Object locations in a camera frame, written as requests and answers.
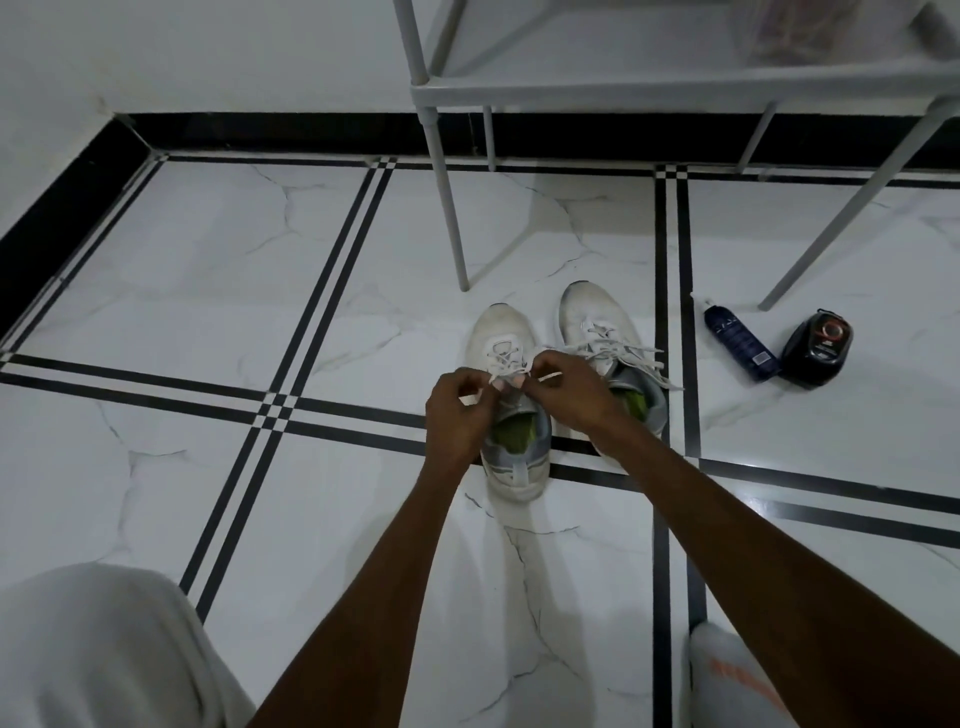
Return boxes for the white sock with orange print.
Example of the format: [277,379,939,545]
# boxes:
[688,620,800,728]

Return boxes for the person's left forearm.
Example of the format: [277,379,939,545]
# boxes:
[251,449,489,728]

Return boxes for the grey metal shelf rack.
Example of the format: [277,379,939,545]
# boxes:
[389,0,960,313]

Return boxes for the person's left hand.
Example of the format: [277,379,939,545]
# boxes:
[423,367,504,474]

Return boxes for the person's right forearm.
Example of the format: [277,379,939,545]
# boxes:
[592,419,960,728]

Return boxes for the person's right hand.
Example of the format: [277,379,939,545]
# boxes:
[521,350,639,457]

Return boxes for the white shorts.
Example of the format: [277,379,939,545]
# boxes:
[0,562,256,728]

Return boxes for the dark blue spray bottle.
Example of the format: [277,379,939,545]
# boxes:
[701,297,781,382]

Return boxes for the black shoe polish container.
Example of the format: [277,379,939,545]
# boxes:
[779,308,855,390]

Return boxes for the white sneaker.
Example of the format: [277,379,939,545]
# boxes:
[556,280,670,459]
[463,302,554,504]

